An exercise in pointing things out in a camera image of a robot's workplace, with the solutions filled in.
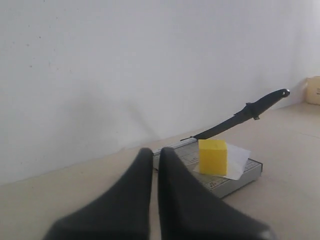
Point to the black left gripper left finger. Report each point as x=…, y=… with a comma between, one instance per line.
x=121, y=213

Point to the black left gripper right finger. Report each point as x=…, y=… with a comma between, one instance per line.
x=189, y=211

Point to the yellow cube block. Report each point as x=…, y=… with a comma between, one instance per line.
x=213, y=157

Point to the white paper sheet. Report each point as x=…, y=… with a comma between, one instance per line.
x=237, y=158

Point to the black cutter blade arm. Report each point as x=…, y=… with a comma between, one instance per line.
x=252, y=110

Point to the grey paper cutter base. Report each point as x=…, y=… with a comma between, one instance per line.
x=187, y=151

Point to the cardboard box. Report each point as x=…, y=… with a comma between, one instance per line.
x=313, y=90

